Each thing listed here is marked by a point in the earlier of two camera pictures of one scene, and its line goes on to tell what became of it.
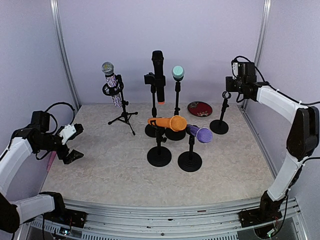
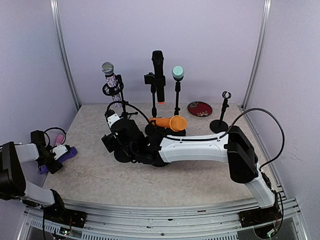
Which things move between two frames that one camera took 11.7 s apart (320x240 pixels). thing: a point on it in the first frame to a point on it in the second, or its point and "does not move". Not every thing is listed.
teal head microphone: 178,72 does not move
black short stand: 220,126 does not move
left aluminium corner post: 56,8 does not move
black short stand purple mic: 190,161 to 122,155
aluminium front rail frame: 158,218 does not move
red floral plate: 199,109 does not move
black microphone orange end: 157,56 does not move
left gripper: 70,156 to 54,168
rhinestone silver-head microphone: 107,67 does not move
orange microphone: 176,123 does not move
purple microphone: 203,134 to 72,151
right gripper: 229,85 to 109,142
